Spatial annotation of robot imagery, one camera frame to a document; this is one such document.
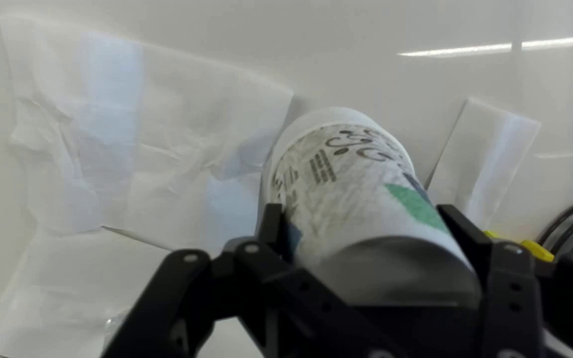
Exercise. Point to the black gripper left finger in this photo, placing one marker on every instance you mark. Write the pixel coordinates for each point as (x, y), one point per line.
(253, 284)

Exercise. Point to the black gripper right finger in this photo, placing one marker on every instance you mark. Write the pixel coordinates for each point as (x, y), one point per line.
(508, 298)

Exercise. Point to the patterned paper cups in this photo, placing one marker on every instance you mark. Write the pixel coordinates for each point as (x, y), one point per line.
(353, 199)

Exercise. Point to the small yellow item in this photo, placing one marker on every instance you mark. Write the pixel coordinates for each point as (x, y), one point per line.
(538, 250)

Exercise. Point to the small white paper piece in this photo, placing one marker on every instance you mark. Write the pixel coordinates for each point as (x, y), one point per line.
(486, 159)

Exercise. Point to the crumpled white paper napkin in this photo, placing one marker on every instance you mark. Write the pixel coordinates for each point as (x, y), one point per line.
(134, 131)

